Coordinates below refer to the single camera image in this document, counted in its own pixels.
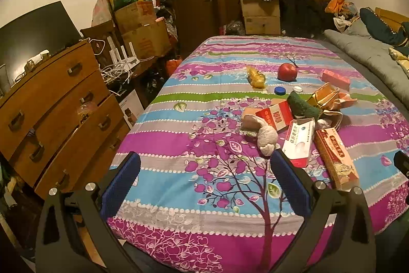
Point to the long red white carton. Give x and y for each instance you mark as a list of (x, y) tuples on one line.
[(336, 158)]

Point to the dark patterned blanket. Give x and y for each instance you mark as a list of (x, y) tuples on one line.
[(381, 31)]

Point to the gold orange packaging pile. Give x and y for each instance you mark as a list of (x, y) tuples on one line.
[(330, 101)]

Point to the white medicine box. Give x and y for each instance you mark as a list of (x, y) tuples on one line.
[(297, 145)]

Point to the red cigarette box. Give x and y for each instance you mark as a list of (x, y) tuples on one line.
[(278, 116)]

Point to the pink tissue pack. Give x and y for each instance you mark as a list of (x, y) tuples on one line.
[(336, 79)]

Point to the white bottle cap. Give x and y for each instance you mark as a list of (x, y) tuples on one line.
[(297, 89)]

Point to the yellow crumpled wrapper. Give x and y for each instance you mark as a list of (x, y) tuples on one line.
[(256, 79)]

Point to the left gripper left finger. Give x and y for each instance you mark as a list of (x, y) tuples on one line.
[(59, 247)]

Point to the stacked cardboard boxes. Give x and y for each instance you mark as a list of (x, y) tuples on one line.
[(143, 33)]

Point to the red apple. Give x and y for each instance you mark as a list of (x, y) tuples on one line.
[(287, 72)]

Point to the black television screen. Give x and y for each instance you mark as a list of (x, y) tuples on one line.
[(48, 28)]

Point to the orange bag on bed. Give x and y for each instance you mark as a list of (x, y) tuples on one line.
[(335, 6)]

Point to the wooden headboard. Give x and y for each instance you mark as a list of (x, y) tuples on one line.
[(392, 19)]

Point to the colourful striped floral bedsheet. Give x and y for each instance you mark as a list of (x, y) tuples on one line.
[(205, 199)]

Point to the white tissue ball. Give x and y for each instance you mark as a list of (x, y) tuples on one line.
[(266, 135)]

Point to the green crumpled cloth scrap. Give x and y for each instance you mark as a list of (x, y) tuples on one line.
[(301, 109)]

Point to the cardboard box by wardrobe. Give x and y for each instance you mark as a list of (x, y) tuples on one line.
[(261, 17)]

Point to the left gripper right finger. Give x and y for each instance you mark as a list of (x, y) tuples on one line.
[(351, 246)]

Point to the grey quilt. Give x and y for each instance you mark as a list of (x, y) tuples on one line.
[(373, 54)]

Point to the black clothes pile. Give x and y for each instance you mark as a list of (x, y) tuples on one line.
[(303, 18)]

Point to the white router with cables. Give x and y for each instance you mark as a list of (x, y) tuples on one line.
[(122, 64)]

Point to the blue bottle cap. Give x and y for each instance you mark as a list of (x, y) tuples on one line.
[(280, 90)]

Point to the wooden chest of drawers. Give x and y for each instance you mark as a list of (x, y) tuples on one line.
[(60, 125)]

